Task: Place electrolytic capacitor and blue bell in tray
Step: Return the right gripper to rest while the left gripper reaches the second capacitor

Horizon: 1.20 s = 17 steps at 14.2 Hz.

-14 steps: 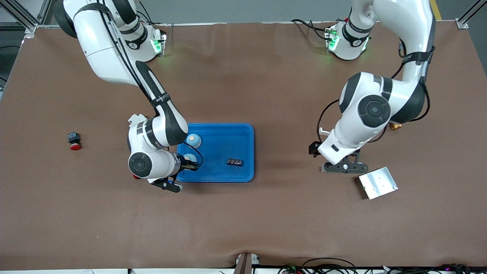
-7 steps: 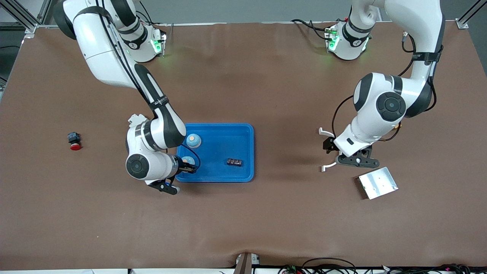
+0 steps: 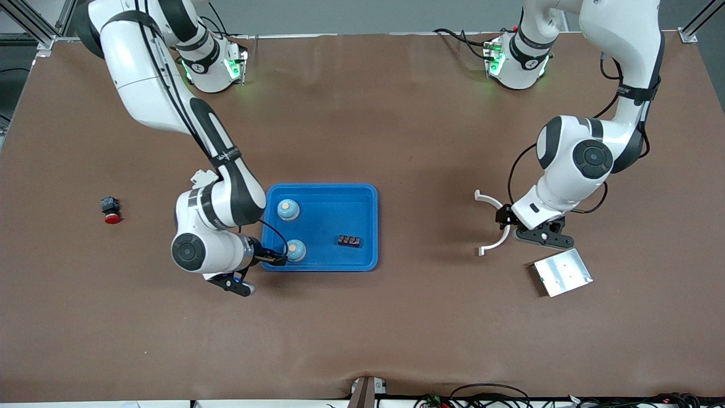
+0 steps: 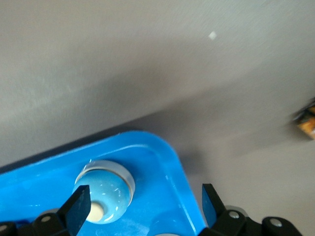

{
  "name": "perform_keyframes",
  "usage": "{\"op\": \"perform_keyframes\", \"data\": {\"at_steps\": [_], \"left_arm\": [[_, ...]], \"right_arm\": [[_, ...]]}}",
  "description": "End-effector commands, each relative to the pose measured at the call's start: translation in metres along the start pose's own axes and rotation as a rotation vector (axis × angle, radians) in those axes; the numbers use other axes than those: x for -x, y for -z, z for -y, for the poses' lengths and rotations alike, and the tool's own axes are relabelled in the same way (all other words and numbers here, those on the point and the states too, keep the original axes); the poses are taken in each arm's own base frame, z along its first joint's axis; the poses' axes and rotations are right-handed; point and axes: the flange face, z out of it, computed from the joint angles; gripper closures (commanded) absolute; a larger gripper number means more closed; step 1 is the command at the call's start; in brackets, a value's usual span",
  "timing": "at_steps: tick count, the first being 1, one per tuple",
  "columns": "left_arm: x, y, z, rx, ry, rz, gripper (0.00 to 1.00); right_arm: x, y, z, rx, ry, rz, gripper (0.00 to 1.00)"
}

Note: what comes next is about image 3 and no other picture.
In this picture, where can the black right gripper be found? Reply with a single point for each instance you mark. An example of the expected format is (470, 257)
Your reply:
(267, 254)

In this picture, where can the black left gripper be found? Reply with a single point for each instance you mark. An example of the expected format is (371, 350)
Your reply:
(503, 217)

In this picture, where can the blue desk bell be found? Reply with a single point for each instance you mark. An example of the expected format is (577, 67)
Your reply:
(295, 250)
(288, 211)

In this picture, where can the brown electrolytic capacitor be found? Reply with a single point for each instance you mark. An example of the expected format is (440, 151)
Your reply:
(349, 241)

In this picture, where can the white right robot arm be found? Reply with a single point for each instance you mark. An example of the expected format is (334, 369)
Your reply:
(141, 68)

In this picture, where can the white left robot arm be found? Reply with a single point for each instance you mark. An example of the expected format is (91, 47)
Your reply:
(623, 34)

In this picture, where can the blue plastic tray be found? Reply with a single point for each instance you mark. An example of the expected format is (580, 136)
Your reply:
(323, 226)

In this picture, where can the silver metal plate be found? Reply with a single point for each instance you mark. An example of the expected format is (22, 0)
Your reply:
(563, 272)

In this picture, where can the white circuit breaker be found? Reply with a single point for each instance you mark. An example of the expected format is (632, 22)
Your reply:
(201, 178)

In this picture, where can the red mushroom push button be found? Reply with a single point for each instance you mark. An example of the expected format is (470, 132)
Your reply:
(112, 217)

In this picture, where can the white curved plastic bracket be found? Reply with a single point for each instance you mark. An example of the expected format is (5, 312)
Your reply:
(487, 198)

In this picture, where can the grey mount post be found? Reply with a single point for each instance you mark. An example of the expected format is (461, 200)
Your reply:
(365, 394)

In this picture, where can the aluminium frame profile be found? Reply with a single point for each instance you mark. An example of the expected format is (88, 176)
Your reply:
(689, 35)
(45, 42)

